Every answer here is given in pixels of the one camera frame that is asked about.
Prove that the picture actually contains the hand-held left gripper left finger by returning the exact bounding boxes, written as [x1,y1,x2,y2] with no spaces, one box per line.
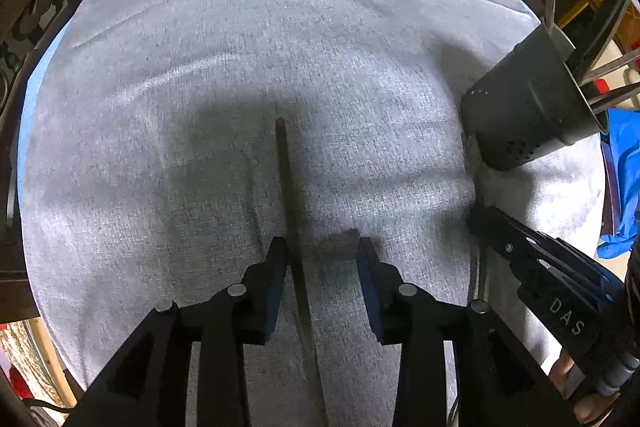
[62,236,290,427]

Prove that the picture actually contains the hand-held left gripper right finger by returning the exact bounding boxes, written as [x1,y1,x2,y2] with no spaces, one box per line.
[356,237,588,427]

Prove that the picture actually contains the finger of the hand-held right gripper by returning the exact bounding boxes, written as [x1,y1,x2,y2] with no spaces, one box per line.
[469,205,552,284]
[536,233,624,309]

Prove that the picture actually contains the black perforated utensil holder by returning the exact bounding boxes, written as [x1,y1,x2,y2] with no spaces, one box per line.
[460,24,611,172]

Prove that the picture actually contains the person's right hand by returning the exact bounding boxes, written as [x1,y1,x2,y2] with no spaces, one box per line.
[547,351,622,426]

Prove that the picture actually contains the bright blue cloth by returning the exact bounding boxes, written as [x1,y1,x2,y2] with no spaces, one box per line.
[597,107,640,260]

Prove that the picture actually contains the thin metal utensil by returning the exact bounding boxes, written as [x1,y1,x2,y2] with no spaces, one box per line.
[585,49,640,88]

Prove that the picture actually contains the grey tablecloth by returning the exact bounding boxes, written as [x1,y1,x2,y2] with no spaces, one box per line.
[20,0,608,427]

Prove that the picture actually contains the light blue table cover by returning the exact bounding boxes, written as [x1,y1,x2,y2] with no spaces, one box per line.
[19,32,68,208]

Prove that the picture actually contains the black cable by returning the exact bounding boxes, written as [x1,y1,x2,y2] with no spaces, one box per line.
[20,398,71,414]

